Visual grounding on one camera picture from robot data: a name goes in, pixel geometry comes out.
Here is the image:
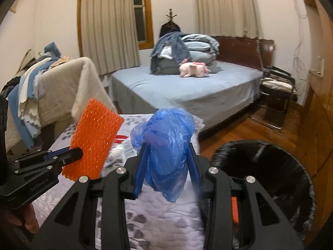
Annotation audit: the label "grey leaf-print quilt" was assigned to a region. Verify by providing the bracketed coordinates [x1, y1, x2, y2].
[31, 113, 206, 250]

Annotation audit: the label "black trash bin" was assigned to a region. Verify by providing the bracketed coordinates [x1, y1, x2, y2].
[209, 140, 316, 250]

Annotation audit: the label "white wall cables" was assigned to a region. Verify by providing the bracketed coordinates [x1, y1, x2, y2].
[289, 0, 313, 68]

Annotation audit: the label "blue and white scalloped cloth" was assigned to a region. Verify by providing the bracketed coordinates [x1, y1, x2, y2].
[8, 42, 63, 149]

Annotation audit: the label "wooden framed window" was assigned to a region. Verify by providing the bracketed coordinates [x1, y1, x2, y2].
[133, 0, 154, 50]

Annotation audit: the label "dark blue fleece blanket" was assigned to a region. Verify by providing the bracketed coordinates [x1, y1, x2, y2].
[150, 32, 191, 74]

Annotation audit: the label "black folding chair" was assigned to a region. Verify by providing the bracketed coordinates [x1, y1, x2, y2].
[251, 62, 298, 130]

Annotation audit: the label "pink plush toy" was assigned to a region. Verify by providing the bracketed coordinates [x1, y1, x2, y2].
[179, 61, 211, 79]

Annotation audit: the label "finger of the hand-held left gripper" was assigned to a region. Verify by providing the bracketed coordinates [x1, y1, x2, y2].
[14, 155, 83, 175]
[12, 147, 84, 164]

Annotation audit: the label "orange bubble wrap sheet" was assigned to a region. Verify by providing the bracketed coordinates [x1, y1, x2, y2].
[62, 98, 125, 181]

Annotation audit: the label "person's left hand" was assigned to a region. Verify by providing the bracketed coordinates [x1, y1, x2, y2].
[5, 202, 35, 231]

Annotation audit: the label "folded light blue duvet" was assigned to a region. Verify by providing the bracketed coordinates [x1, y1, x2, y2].
[182, 34, 220, 58]

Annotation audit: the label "dark hanging coat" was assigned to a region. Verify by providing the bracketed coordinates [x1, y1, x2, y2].
[159, 21, 182, 38]

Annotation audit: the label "dark wooden headboard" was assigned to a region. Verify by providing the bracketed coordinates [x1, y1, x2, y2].
[211, 35, 275, 71]

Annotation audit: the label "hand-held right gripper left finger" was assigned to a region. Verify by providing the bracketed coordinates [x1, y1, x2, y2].
[30, 139, 150, 250]

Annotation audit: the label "grey-blue pillow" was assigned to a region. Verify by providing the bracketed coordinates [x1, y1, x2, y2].
[157, 53, 221, 75]

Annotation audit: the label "wooden cabinet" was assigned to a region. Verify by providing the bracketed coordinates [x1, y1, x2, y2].
[303, 0, 333, 188]

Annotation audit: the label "chair cushion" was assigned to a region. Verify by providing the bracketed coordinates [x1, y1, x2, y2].
[261, 79, 297, 92]

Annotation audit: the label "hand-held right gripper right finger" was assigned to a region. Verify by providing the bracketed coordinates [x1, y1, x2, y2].
[189, 142, 305, 250]

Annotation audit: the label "beige woven blanket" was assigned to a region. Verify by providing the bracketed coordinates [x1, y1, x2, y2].
[5, 57, 117, 151]

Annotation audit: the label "blue plastic bag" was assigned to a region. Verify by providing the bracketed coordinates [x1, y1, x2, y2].
[131, 107, 195, 203]

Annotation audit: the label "beige curtain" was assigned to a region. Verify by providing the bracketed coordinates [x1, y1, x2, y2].
[195, 0, 262, 39]
[77, 0, 142, 75]

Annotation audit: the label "white wall box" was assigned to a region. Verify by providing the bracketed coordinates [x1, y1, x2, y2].
[309, 57, 325, 79]

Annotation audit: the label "bed with blue sheet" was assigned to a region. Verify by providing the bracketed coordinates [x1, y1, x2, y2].
[109, 60, 264, 136]

